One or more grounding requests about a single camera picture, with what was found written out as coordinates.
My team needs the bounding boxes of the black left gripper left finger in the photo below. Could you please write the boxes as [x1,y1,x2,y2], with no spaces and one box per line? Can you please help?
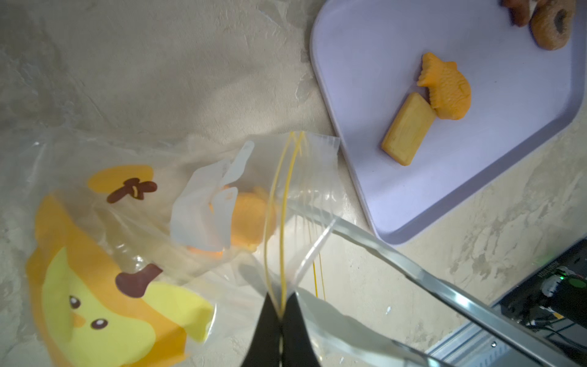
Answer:
[241,294,281,367]

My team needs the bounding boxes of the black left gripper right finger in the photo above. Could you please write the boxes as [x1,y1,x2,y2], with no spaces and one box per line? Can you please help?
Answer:
[281,293,320,367]

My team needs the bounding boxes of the orange round cookie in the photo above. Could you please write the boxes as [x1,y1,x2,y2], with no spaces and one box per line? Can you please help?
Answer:
[171,187,277,258]

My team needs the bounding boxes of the clear duck resealable bag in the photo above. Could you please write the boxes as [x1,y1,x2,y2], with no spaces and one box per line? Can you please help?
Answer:
[26,132,342,366]

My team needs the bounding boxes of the rectangular yellow biscuit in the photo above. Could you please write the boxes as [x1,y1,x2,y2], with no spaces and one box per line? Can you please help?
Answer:
[381,93,437,166]

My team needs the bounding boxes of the orange fish cookie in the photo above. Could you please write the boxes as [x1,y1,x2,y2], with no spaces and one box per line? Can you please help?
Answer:
[417,52,472,120]

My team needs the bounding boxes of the chocolate donut cookie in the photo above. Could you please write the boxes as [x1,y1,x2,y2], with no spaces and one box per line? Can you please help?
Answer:
[530,0,576,50]

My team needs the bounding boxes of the metal tongs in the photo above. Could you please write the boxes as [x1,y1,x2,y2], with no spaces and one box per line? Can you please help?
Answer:
[288,202,577,366]

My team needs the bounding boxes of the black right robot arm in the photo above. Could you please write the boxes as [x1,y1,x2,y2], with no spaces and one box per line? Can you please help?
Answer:
[295,223,586,366]

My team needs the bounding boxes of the lilac plastic tray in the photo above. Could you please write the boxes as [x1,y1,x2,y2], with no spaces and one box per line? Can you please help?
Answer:
[310,1,586,245]

